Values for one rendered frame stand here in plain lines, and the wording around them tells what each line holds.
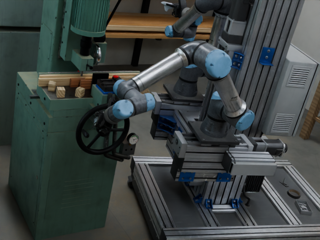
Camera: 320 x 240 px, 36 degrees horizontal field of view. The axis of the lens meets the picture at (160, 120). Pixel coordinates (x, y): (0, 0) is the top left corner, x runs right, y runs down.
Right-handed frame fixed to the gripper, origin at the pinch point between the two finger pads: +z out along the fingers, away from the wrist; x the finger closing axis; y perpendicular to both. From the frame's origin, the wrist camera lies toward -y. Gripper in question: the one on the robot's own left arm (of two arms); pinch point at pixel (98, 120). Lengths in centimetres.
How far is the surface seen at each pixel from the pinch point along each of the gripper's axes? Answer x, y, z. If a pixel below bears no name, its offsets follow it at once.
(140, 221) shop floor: 70, 20, 82
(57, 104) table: -17.3, -5.5, 21.6
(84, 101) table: -5.7, -13.7, 21.9
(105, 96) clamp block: 1.0, -16.9, 10.6
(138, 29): 50, -177, 206
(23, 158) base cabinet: -14, 14, 78
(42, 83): -27.5, -15.2, 30.2
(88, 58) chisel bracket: -12.9, -34.7, 19.2
